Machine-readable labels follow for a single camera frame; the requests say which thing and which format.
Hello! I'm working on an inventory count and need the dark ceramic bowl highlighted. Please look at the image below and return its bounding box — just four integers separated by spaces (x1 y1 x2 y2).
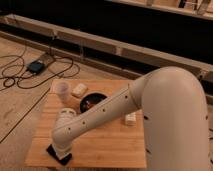
80 93 107 113

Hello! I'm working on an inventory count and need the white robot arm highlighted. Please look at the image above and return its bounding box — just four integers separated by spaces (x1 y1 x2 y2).
47 67 210 171

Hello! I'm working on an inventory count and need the white block near cup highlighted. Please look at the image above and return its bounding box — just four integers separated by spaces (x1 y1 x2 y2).
72 83 88 98

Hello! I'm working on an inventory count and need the white block right side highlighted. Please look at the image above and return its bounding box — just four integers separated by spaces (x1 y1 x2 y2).
125 112 136 126

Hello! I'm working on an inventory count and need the translucent plastic cup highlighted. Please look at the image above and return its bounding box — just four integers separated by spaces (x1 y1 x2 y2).
54 82 70 103

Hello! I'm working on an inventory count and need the blue power adapter box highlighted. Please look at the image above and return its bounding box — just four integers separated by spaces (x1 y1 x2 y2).
27 61 45 74

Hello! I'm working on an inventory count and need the black flat phone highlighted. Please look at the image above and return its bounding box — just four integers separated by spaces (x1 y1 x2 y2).
46 145 72 166

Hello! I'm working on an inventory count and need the wooden shelf rail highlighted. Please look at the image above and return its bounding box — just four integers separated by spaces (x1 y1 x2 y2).
0 14 213 82

